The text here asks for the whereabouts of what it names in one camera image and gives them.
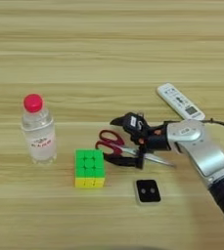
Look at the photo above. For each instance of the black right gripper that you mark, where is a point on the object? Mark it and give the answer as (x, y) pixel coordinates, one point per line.
(154, 140)

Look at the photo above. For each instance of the clear water bottle red cap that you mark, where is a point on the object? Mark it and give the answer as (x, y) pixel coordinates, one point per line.
(38, 133)

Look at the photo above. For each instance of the green yellow Rubik's cube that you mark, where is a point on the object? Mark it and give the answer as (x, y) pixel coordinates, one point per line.
(90, 167)

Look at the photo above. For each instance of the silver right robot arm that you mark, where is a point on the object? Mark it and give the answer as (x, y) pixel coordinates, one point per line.
(204, 153)

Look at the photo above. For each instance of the white remote control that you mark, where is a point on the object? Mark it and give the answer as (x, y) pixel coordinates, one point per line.
(181, 101)

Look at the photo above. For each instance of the small black square device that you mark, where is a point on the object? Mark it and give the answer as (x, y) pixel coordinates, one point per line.
(147, 191)

